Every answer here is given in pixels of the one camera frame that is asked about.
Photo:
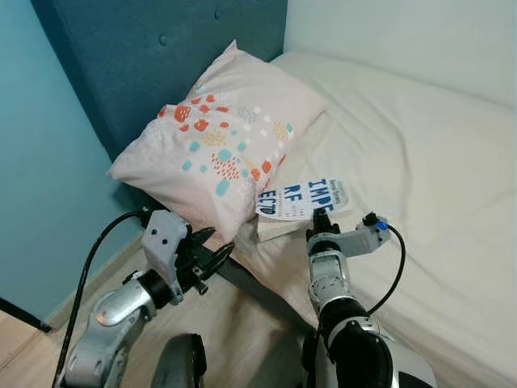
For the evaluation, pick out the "white blue lettered book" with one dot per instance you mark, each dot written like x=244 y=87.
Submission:
x=299 y=198

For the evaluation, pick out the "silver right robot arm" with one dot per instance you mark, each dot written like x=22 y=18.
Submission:
x=331 y=279

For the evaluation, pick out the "dark robot left leg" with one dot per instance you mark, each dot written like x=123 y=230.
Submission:
x=179 y=364

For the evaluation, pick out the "black floor strip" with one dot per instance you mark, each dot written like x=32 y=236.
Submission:
x=24 y=315

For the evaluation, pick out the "dark teal upholstered headboard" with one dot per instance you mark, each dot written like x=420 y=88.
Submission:
x=121 y=48

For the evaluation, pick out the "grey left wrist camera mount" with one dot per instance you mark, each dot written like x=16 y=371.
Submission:
x=164 y=246

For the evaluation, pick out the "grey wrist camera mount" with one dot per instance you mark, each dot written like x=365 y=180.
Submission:
x=363 y=238
x=164 y=246

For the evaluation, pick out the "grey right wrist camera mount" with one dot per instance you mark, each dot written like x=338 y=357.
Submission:
x=363 y=238

